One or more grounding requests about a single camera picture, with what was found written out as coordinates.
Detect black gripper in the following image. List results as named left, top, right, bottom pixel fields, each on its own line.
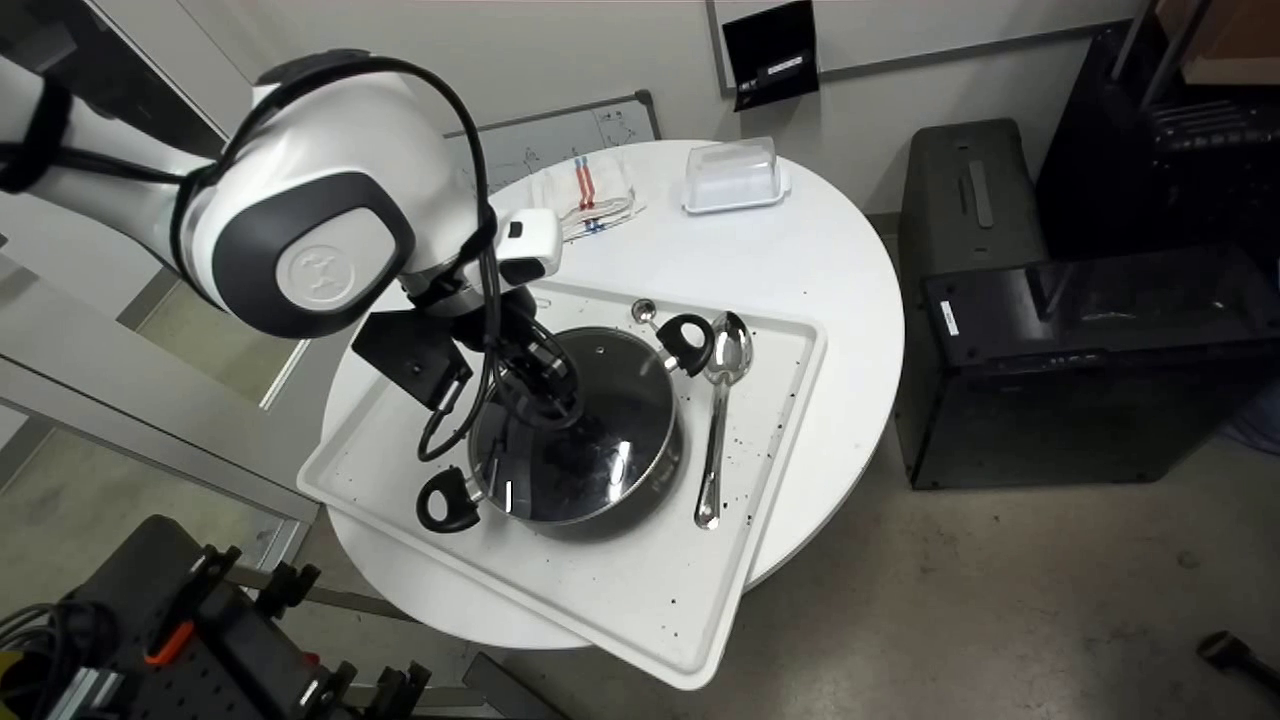
left=493, top=293, right=578, bottom=427

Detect glass pot lid black knob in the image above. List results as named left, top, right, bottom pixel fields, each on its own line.
left=466, top=326, right=683, bottom=527

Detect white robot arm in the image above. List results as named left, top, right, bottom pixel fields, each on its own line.
left=0, top=51, right=578, bottom=420

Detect metal serving spoon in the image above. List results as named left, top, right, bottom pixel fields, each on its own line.
left=692, top=312, right=750, bottom=527

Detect white plastic tray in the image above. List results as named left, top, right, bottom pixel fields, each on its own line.
left=297, top=312, right=823, bottom=686

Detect clear plastic container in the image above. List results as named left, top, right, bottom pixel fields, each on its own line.
left=680, top=135, right=792, bottom=217

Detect round white table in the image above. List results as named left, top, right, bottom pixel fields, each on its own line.
left=333, top=139, right=902, bottom=650

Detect black equipment cart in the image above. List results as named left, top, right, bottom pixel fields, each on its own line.
left=0, top=517, right=432, bottom=720

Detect black printer cabinet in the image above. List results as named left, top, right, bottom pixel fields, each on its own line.
left=898, top=118, right=1277, bottom=490

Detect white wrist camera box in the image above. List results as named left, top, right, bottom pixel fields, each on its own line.
left=495, top=208, right=558, bottom=285

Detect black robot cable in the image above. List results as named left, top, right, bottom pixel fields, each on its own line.
left=250, top=51, right=508, bottom=463

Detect steel pot with black handles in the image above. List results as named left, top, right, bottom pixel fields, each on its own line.
left=416, top=312, right=713, bottom=531

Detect black wall box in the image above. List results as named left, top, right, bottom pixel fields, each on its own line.
left=725, top=0, right=818, bottom=108

